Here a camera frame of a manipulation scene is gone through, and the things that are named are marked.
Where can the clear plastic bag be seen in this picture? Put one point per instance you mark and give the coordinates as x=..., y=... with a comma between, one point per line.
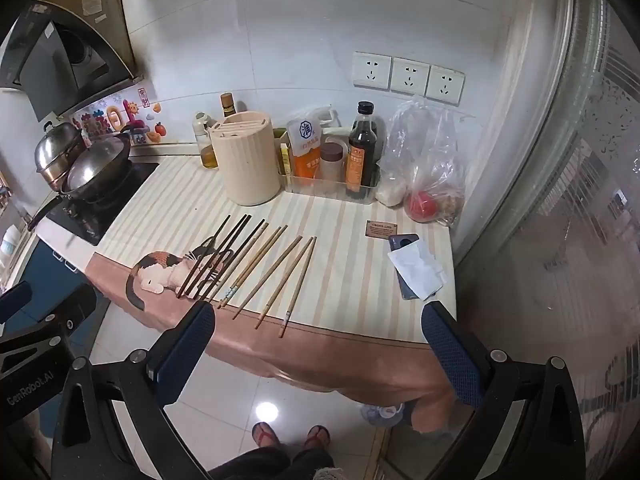
x=425, y=150

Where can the person's left foot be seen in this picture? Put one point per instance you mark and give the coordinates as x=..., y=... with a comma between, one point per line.
x=265, y=435

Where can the red tomato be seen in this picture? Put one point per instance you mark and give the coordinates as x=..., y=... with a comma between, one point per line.
x=421, y=206

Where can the blue smartphone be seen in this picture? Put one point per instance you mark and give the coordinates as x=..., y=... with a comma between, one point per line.
x=400, y=242

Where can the white tissue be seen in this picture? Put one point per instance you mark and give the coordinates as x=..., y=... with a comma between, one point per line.
x=417, y=267

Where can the glass sliding door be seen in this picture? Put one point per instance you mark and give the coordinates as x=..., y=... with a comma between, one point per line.
x=550, y=210

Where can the small brown card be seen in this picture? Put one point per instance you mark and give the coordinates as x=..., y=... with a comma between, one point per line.
x=381, y=230

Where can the blue cabinet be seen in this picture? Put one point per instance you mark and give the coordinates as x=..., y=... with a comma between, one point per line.
x=50, y=270

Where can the colourful wall stickers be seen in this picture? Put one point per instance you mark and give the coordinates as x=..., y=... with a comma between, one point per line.
x=115, y=120

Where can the row of wooden chopsticks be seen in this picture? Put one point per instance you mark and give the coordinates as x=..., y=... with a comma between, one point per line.
x=235, y=260

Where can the person's foot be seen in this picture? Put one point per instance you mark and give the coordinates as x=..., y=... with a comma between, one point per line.
x=317, y=436
x=265, y=435

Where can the white plastic jug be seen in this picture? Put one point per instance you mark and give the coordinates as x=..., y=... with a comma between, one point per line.
x=334, y=127

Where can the clear oil dispenser bottle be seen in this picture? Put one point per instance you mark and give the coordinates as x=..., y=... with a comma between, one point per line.
x=202, y=142

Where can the light chopstick with grey band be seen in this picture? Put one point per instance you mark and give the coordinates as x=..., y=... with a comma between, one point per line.
x=299, y=285

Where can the person's right foot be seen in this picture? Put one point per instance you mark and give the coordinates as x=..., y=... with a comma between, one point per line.
x=317, y=436

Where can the white powder bag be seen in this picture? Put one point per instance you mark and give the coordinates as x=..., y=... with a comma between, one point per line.
x=391, y=192

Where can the steel steamer pot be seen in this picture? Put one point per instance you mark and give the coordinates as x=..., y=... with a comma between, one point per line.
x=55, y=149

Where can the beige ribbed utensil holder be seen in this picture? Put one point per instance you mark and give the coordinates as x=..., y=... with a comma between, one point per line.
x=250, y=170

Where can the steel wok with lid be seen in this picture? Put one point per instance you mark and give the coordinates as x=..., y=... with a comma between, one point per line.
x=100, y=165

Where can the dark soy sauce bottle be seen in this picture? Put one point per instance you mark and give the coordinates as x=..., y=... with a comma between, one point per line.
x=361, y=150

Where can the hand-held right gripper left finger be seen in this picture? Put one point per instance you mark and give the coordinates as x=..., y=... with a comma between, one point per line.
x=184, y=352

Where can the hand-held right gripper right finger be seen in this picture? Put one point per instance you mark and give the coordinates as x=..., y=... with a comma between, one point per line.
x=452, y=355

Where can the person's dark trousers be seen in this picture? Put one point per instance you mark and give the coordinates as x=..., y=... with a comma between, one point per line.
x=280, y=465

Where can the black cooktop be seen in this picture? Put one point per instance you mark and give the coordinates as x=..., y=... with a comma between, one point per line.
x=102, y=217

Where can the orange seasoning packet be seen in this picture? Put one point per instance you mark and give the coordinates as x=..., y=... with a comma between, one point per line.
x=305, y=166

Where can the black range hood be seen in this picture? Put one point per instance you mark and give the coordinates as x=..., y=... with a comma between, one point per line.
x=45, y=60

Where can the blue and white bundle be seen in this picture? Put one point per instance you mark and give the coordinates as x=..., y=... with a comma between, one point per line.
x=382, y=414

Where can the clear plastic organiser tray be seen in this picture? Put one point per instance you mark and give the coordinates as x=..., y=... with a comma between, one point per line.
x=320, y=189

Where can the amber glass bottle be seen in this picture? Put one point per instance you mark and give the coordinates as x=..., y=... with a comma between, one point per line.
x=227, y=106

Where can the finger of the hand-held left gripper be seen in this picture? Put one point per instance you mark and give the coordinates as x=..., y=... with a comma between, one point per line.
x=75, y=305
x=14, y=301

